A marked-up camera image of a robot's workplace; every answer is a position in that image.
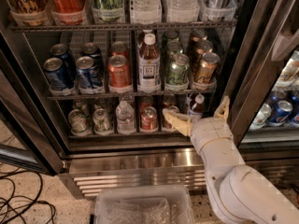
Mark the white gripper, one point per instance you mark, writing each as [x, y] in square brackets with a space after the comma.
[212, 132]

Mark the gold orange can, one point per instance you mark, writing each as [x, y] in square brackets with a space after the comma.
[196, 35]
[200, 47]
[207, 68]

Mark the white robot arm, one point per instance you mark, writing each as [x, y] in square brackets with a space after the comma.
[236, 191]

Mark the bottom copper can front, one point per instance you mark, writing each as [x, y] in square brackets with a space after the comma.
[166, 125]

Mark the front green can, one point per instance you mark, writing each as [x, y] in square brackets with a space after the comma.
[177, 72]

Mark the bottom red can front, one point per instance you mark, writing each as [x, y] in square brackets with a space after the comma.
[149, 118]

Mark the white can behind glass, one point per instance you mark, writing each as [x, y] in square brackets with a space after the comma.
[261, 117]

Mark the glass fridge door right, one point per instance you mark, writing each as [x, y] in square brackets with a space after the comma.
[254, 76]

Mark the middle green can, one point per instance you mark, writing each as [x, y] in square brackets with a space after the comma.
[172, 48]

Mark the blue can behind glass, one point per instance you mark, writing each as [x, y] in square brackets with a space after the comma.
[280, 112]

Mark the rear green can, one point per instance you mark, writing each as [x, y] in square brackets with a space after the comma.
[168, 36]

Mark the front red orange can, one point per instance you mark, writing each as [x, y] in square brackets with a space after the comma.
[119, 71]

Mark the red orange can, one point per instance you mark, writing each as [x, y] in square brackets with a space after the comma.
[119, 48]
[119, 71]

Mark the bottom silver can inner front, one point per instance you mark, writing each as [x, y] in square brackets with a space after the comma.
[101, 120]

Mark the rear red orange can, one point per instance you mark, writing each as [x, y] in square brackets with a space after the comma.
[119, 48]

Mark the top shelf water bottle right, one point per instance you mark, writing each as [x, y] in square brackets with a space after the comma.
[181, 10]

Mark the shelf water bottle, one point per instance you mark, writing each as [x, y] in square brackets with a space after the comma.
[145, 11]
[181, 10]

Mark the front blue can inner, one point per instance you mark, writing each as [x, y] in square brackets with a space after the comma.
[88, 73]

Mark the bottom silver can outer front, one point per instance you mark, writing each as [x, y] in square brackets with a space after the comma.
[79, 124]

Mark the stainless steel fridge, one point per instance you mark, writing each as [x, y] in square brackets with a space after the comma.
[94, 162]

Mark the top shelf water bottle left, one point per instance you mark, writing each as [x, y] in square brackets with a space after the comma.
[145, 11]

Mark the rear blue can inner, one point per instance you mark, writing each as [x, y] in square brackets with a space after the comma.
[92, 50]

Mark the top shelf green can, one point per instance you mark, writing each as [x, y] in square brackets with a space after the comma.
[109, 10]

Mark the front blue can outer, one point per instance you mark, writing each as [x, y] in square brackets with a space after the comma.
[57, 74]

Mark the rear blue can outer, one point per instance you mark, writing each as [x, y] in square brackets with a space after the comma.
[63, 52]

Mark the top shelf cola can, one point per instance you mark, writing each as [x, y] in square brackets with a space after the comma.
[69, 11]

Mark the open fridge door left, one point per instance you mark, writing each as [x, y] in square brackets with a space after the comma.
[26, 112]

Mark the top shelf gold can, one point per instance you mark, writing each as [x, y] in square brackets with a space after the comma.
[29, 12]

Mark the bottom tea bottle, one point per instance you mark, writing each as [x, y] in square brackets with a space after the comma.
[196, 105]

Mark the tea bottle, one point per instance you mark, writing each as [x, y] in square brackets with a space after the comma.
[149, 65]
[141, 37]
[196, 105]

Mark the front tea bottle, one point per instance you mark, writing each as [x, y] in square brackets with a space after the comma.
[149, 65]

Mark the bottom water bottle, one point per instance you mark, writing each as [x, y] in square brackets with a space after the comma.
[125, 115]

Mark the rear tea bottle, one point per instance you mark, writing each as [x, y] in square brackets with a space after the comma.
[141, 37]

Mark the clear plastic bin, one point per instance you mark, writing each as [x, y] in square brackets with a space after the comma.
[165, 204]

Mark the fridge door handle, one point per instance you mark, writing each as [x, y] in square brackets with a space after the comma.
[288, 35]

